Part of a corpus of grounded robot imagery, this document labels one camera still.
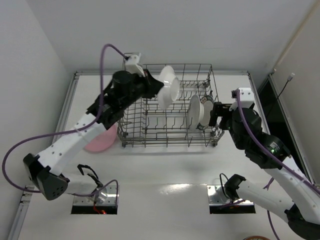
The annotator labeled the green rimmed printed plate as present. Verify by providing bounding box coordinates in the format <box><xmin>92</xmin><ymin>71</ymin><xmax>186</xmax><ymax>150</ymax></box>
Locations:
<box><xmin>196</xmin><ymin>95</ymin><xmax>214</xmax><ymax>130</ymax></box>

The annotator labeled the white deep plate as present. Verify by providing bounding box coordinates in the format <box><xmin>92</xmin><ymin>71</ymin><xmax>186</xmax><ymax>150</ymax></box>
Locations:
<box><xmin>187</xmin><ymin>94</ymin><xmax>204</xmax><ymax>131</ymax></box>
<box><xmin>157</xmin><ymin>65</ymin><xmax>180</xmax><ymax>110</ymax></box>

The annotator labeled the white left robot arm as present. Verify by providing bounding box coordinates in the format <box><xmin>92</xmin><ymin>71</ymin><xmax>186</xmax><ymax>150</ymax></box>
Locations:
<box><xmin>23</xmin><ymin>70</ymin><xmax>164</xmax><ymax>201</ymax></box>

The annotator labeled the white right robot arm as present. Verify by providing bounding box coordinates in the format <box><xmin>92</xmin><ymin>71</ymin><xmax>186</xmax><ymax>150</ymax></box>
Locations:
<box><xmin>209</xmin><ymin>102</ymin><xmax>320</xmax><ymax>240</ymax></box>

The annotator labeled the pink round plate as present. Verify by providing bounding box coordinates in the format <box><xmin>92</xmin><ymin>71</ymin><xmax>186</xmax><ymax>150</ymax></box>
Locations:
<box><xmin>83</xmin><ymin>124</ymin><xmax>117</xmax><ymax>154</ymax></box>

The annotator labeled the brown round object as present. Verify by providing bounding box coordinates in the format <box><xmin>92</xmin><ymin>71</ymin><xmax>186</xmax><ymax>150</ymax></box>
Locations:
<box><xmin>243</xmin><ymin>235</ymin><xmax>270</xmax><ymax>240</ymax></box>

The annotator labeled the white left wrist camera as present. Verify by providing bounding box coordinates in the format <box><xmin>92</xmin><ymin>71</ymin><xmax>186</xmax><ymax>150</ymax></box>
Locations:
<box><xmin>124</xmin><ymin>52</ymin><xmax>145</xmax><ymax>77</ymax></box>

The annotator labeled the grey wire dish rack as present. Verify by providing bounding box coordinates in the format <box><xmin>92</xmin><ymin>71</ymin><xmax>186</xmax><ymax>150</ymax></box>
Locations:
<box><xmin>117</xmin><ymin>63</ymin><xmax>224</xmax><ymax>147</ymax></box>

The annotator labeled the black hanging wall cable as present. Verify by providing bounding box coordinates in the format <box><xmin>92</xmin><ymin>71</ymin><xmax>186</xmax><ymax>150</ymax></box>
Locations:
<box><xmin>264</xmin><ymin>73</ymin><xmax>296</xmax><ymax>118</ymax></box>

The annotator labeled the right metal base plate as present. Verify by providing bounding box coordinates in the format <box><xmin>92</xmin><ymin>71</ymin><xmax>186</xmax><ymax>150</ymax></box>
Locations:
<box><xmin>207</xmin><ymin>185</ymin><xmax>254</xmax><ymax>207</ymax></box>

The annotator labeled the metal base plate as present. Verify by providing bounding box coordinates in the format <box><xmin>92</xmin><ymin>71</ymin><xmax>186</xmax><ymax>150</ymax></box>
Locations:
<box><xmin>72</xmin><ymin>184</ymin><xmax>119</xmax><ymax>207</ymax></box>
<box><xmin>207</xmin><ymin>185</ymin><xmax>254</xmax><ymax>207</ymax></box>

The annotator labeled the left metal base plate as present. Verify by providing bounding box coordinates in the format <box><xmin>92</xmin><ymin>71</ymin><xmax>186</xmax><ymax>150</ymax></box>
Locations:
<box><xmin>72</xmin><ymin>184</ymin><xmax>119</xmax><ymax>207</ymax></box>

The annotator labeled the beige wall conduit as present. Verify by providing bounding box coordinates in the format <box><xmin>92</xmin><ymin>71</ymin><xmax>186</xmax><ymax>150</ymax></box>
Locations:
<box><xmin>272</xmin><ymin>0</ymin><xmax>320</xmax><ymax>74</ymax></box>

